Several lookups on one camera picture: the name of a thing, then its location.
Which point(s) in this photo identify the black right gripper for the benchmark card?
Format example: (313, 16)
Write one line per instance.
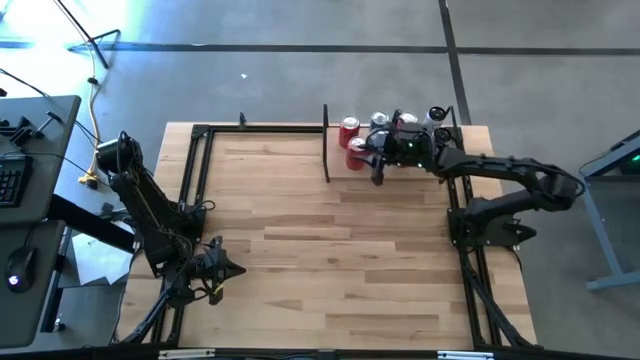
(410, 150)

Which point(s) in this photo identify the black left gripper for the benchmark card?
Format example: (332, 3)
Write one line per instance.
(210, 270)

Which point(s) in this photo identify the red soda can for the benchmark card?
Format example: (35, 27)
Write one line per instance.
(355, 155)

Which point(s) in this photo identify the blue silver Red Bull can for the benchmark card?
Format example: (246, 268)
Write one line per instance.
(379, 119)

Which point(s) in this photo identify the red Coca-Cola can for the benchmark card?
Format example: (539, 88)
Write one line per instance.
(348, 131)

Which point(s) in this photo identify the red Fanta strawberry can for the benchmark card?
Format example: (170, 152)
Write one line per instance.
(407, 118)

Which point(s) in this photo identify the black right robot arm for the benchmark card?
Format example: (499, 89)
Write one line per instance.
(500, 165)

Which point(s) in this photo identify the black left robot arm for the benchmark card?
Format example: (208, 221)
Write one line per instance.
(145, 205)

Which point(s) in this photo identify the white paper sheet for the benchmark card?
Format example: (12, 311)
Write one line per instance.
(97, 260)

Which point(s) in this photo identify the black desk support beam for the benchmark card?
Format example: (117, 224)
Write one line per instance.
(90, 227)

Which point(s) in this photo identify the black computer mouse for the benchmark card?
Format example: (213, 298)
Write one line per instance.
(22, 265)

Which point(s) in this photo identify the grey desk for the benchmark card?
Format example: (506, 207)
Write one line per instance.
(47, 165)

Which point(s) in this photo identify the black keyboard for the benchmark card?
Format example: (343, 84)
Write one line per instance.
(12, 182)

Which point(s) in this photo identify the black desk clamp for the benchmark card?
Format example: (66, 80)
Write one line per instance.
(22, 132)

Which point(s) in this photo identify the black tripod stand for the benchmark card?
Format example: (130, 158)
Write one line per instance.
(80, 32)

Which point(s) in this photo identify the wooden shelf black frame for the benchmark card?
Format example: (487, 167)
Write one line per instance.
(410, 175)

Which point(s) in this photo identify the white metal bracket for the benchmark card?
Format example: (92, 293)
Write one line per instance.
(465, 355)
(185, 354)

